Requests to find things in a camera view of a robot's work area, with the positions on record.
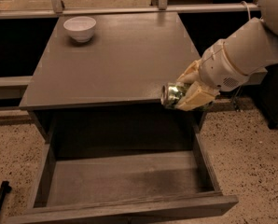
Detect white ceramic bowl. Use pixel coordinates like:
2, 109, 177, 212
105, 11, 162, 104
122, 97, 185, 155
63, 16, 96, 43

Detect open grey top drawer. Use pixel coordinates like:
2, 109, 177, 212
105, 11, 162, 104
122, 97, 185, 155
5, 131, 240, 224

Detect white cable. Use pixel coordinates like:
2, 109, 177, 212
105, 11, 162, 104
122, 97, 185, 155
240, 0, 253, 21

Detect metal railing frame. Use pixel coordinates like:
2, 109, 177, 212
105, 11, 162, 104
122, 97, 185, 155
0, 0, 271, 21

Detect grey wooden cabinet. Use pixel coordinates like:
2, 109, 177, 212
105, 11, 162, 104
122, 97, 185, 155
18, 11, 221, 145

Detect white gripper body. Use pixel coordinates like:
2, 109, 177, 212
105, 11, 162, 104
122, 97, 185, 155
199, 39, 249, 91

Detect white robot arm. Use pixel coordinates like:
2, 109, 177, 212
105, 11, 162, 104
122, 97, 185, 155
176, 0, 278, 111

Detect crushed green soda can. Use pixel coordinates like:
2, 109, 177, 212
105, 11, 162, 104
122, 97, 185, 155
160, 82, 190, 109

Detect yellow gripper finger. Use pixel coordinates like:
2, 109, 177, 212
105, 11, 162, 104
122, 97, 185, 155
175, 81, 220, 111
176, 60, 201, 84

